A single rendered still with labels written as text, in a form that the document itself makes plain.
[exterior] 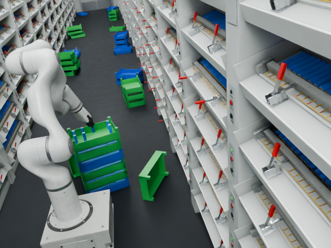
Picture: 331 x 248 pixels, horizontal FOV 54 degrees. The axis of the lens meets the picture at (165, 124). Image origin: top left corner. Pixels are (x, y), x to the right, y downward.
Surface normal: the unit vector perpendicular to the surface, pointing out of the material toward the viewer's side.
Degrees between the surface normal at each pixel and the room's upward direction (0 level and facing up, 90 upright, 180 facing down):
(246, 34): 90
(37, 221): 0
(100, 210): 4
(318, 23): 19
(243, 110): 90
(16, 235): 0
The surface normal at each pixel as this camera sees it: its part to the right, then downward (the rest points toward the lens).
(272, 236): -0.42, -0.76
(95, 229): -0.15, -0.89
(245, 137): 0.18, 0.46
